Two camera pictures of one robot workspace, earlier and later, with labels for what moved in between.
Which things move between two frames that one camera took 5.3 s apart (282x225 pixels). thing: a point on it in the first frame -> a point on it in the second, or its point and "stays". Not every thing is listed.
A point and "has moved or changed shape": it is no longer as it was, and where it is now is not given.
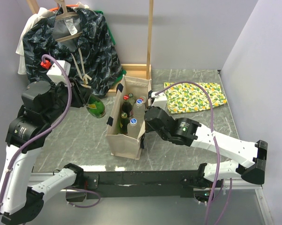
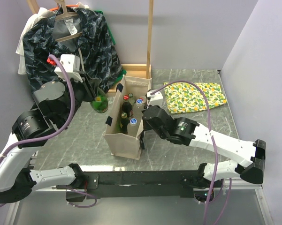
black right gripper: x=148 y=127 stays
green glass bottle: x=95 y=106 has moved or changed shape
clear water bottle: x=139 y=111 stays
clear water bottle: x=133 y=128 stays
